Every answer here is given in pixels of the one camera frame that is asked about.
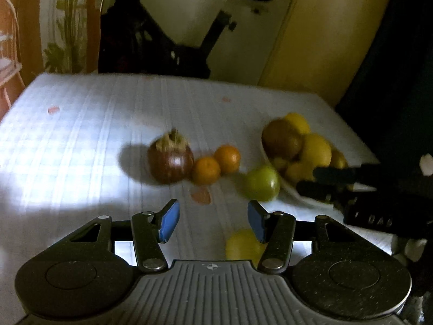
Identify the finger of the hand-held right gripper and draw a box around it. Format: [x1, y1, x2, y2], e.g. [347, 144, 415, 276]
[297, 180, 354, 207]
[313, 164, 378, 187]

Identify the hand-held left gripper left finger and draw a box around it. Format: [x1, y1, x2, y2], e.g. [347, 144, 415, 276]
[69, 199, 180, 273]

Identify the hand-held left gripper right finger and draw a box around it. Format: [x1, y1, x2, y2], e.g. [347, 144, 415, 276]
[248, 200, 359, 275]

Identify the brownish-green tangerine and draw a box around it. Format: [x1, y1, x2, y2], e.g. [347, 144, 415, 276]
[330, 148, 349, 170]

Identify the greenish-orange tangerine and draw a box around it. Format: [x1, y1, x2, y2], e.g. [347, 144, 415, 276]
[285, 162, 315, 183]

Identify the small yellow-green fruit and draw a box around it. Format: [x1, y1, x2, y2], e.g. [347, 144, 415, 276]
[225, 229, 268, 261]

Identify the beige round plate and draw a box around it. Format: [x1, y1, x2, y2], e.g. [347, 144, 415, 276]
[260, 135, 376, 210]

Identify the yellow citrus fruit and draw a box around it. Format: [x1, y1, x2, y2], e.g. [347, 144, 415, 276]
[282, 112, 311, 135]
[299, 133, 333, 168]

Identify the green round fruit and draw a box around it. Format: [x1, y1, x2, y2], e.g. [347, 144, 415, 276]
[244, 166, 281, 201]

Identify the orange tangerine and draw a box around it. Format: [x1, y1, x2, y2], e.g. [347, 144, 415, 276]
[214, 144, 241, 174]
[192, 156, 221, 186]

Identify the red-brown apple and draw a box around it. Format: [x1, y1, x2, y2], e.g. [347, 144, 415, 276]
[262, 118, 303, 161]

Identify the small tan round fruit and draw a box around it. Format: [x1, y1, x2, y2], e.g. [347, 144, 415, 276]
[272, 157, 290, 173]

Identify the dark purple mangosteen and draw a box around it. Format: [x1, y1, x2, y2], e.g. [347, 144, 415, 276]
[148, 129, 195, 185]

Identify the blue curtain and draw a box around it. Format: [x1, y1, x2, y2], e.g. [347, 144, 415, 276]
[335, 0, 433, 177]

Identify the wooden door panel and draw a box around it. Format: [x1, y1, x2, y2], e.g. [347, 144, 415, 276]
[259, 0, 396, 109]

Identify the black exercise bike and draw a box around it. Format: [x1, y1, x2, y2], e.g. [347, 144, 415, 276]
[98, 0, 274, 78]

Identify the printed wall cloth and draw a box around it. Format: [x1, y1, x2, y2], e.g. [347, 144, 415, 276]
[0, 0, 112, 116]

